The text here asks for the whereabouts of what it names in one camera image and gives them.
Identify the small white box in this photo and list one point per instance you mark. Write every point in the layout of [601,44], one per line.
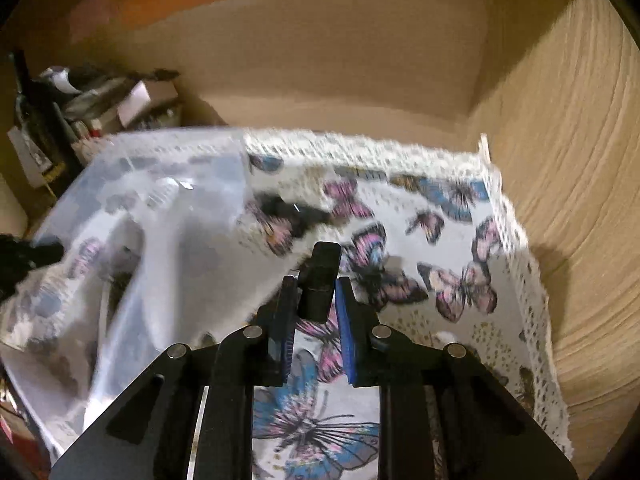
[132,102]

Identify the dark wine bottle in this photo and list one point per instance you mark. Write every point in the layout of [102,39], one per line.
[37,110]

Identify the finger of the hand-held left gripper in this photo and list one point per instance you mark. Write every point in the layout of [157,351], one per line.
[35,255]

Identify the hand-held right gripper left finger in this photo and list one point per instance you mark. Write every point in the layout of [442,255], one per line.
[287,330]

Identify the clear plastic box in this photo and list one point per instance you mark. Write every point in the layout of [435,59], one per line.
[165,240]

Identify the stack of magazines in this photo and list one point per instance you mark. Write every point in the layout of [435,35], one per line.
[100,95]

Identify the black lighter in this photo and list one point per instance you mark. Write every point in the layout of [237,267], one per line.
[320,280]

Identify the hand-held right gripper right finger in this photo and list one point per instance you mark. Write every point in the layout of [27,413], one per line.
[345,335]

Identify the butterfly print tablecloth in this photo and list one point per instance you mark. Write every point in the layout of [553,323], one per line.
[425,200]

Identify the pink sticky note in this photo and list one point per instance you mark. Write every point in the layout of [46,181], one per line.
[90,20]

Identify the white paper note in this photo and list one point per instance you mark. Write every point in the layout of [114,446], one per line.
[22,152]

